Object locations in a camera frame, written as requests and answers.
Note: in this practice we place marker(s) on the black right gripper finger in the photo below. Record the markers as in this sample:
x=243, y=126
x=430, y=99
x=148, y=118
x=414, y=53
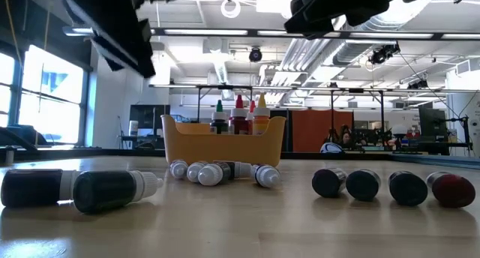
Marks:
x=307, y=27
x=348, y=1

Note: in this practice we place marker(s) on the large red-cap dye bottle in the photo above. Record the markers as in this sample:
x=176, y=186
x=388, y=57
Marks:
x=252, y=107
x=239, y=125

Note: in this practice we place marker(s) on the large green-cap dye bottle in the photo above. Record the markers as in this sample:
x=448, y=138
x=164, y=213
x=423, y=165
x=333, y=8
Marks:
x=218, y=117

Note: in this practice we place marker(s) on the small dark green dye bottle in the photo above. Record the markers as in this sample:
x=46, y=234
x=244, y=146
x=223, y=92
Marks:
x=101, y=192

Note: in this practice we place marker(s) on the black overhead light bar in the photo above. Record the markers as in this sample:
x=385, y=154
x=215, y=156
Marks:
x=255, y=33

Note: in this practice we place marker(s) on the large bright window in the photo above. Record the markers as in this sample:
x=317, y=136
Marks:
x=52, y=100

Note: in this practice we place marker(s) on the black monitor screen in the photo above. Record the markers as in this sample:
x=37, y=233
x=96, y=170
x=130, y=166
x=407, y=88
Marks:
x=146, y=117
x=431, y=121

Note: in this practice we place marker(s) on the orange partition panel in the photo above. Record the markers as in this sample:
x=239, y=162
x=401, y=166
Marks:
x=311, y=130

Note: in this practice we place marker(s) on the white cylinder container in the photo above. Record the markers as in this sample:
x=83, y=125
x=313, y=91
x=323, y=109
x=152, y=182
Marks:
x=133, y=128

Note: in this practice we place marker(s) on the large yellow-cap dye bottle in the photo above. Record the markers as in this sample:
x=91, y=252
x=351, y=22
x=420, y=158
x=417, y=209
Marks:
x=261, y=125

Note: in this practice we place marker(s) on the person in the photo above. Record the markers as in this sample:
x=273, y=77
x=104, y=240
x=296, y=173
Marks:
x=345, y=138

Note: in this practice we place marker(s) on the blue and white ball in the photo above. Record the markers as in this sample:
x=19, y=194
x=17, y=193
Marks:
x=330, y=148

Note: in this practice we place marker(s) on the yellow-orange plastic bin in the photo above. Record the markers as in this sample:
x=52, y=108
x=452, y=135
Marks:
x=225, y=149

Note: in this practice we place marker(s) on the small purple dye bottle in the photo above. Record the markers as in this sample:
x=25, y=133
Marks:
x=267, y=176

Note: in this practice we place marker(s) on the small white-cap dye bottle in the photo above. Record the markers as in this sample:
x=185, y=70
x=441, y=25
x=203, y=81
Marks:
x=195, y=171
x=179, y=169

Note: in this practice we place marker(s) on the small black dye bottle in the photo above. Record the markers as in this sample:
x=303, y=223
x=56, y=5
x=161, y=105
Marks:
x=210, y=174

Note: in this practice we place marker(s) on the small red dye bottle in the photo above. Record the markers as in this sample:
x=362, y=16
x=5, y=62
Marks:
x=452, y=190

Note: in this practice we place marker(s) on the black dome ceiling camera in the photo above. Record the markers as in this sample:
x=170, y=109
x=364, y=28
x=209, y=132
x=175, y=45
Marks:
x=255, y=54

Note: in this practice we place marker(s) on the black overhead camera rig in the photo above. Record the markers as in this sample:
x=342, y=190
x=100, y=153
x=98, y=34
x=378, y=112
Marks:
x=382, y=54

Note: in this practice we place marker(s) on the black workstation frame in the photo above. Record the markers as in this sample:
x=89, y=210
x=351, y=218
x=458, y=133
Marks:
x=225, y=87

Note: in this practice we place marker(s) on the black aluminium table frame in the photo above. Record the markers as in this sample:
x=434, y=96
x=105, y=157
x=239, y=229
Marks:
x=93, y=153

